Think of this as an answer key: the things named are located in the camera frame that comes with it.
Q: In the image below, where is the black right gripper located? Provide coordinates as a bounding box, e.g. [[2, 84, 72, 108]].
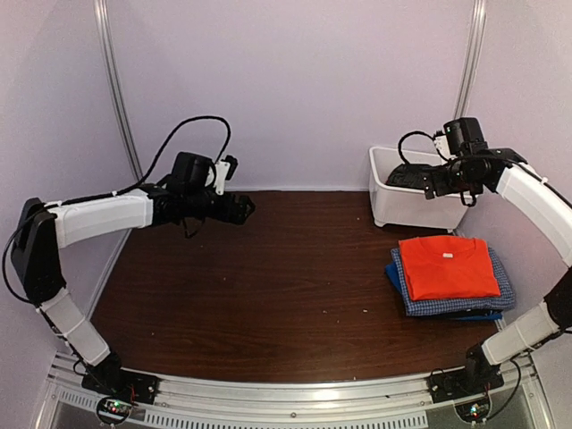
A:
[[421, 160, 483, 200]]

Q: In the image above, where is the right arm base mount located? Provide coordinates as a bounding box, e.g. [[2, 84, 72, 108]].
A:
[[426, 368, 504, 424]]

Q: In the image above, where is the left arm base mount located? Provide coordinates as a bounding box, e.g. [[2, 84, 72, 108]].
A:
[[81, 370, 159, 426]]

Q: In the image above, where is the folded black garment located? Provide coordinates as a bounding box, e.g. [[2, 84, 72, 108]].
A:
[[445, 309, 502, 321]]

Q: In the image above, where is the aluminium corner post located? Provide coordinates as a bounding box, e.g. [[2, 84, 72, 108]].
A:
[[93, 0, 151, 200], [453, 0, 487, 119]]

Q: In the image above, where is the white plastic laundry bin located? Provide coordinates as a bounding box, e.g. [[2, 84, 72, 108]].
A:
[[368, 147, 467, 231]]

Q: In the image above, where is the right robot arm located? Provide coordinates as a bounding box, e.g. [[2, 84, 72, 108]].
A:
[[422, 117, 571, 395]]

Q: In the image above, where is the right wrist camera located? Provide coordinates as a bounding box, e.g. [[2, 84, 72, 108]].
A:
[[433, 130, 451, 161]]

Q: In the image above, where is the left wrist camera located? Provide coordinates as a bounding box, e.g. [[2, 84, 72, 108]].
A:
[[213, 155, 239, 196]]

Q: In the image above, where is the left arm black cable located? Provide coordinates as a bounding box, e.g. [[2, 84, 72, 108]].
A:
[[111, 115, 232, 198]]

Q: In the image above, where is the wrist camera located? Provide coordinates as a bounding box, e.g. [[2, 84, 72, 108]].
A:
[[433, 130, 451, 161], [213, 155, 239, 196]]

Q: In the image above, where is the left aluminium corner post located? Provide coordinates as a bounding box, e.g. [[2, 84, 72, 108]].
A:
[[93, 0, 151, 200]]

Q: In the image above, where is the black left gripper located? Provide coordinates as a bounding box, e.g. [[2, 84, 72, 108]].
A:
[[184, 188, 255, 225]]

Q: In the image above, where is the aluminium front rail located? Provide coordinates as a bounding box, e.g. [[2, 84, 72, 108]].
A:
[[33, 348, 558, 429]]

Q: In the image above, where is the orange garment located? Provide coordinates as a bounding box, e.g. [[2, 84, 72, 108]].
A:
[[399, 235, 501, 301]]

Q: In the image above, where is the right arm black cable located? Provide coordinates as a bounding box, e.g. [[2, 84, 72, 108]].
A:
[[397, 130, 443, 166]]

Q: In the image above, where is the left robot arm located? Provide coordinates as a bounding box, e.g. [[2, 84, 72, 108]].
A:
[[1, 152, 255, 397]]

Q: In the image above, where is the dark garment in bin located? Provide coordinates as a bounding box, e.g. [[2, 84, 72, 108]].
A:
[[385, 164, 431, 189]]

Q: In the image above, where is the right aluminium corner post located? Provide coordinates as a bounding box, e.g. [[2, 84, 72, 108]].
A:
[[453, 0, 487, 119]]

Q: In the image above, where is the blue checked button shirt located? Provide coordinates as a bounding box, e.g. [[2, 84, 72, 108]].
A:
[[391, 247, 516, 316]]

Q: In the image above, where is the folded blue garment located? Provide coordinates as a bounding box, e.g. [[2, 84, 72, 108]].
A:
[[384, 262, 504, 323]]

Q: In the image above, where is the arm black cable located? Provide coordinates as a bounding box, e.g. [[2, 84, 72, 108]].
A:
[[111, 115, 232, 198], [397, 130, 443, 166]]

